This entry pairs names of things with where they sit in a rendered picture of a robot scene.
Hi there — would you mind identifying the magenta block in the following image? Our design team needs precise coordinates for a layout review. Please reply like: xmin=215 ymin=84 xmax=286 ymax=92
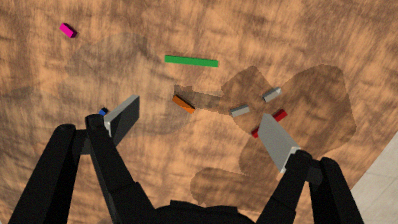
xmin=59 ymin=23 xmax=77 ymax=38

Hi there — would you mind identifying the small blue block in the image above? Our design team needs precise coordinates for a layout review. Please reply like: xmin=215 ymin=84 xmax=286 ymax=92
xmin=99 ymin=108 xmax=108 ymax=116

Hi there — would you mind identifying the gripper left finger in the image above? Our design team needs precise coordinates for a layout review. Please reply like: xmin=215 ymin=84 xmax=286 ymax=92
xmin=8 ymin=94 xmax=164 ymax=224

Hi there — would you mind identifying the green rod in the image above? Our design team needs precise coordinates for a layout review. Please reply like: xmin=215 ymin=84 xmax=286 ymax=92
xmin=165 ymin=55 xmax=218 ymax=67

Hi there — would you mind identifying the orange rod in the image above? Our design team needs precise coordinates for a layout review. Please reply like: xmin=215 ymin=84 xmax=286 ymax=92
xmin=172 ymin=94 xmax=195 ymax=114

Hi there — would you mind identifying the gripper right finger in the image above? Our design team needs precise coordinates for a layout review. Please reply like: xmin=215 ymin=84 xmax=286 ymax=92
xmin=255 ymin=113 xmax=364 ymax=224

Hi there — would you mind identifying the red rod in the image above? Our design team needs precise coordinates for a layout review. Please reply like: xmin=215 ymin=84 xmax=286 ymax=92
xmin=251 ymin=109 xmax=287 ymax=138

